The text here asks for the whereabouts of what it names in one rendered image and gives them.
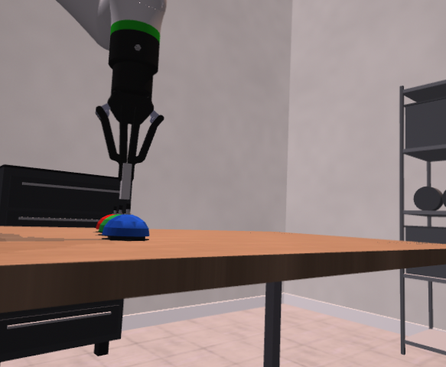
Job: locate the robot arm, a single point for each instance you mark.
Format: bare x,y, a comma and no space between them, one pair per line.
129,29

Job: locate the green dome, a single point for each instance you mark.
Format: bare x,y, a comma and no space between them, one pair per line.
109,218

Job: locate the blue dome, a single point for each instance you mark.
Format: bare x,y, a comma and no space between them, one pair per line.
126,227

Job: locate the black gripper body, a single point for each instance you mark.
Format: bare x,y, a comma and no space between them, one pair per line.
131,83

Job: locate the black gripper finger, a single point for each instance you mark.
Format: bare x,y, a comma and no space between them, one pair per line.
155,121
103,112

